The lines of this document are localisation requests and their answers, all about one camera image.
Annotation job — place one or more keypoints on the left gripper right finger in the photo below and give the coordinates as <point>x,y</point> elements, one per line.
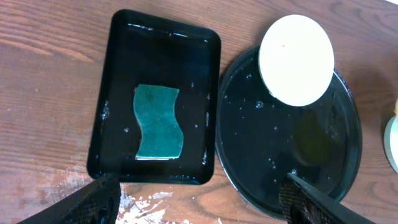
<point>304,204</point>

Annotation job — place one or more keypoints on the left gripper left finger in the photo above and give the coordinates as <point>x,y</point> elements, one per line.
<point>95,203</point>

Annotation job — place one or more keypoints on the green scouring sponge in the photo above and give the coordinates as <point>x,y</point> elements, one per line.
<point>161,134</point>

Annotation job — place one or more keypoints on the light blue plate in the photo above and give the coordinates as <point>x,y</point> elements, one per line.
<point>296,60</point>
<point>390,142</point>

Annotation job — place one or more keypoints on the round black tray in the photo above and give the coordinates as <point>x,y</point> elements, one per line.
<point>260,140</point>

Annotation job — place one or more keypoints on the black rectangular tray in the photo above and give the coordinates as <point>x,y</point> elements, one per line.
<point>150,50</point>

